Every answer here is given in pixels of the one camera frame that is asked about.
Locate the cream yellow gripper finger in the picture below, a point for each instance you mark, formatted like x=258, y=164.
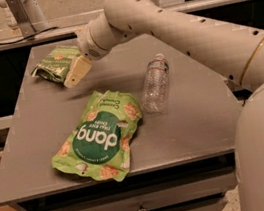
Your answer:
x=78, y=69

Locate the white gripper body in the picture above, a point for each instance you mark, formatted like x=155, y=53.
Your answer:
x=88, y=46

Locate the dark green jalapeno chip bag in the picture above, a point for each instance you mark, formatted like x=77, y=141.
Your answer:
x=56, y=65

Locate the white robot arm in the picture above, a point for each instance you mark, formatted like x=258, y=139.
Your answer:
x=234, y=51

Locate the light green dang chip bag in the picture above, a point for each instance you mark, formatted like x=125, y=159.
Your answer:
x=99, y=146

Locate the clear plastic water bottle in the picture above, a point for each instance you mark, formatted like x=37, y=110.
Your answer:
x=156, y=83

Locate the grey drawer cabinet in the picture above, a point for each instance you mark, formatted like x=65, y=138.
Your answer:
x=148, y=129

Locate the left metal bracket post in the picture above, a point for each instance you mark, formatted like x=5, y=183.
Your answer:
x=20, y=16

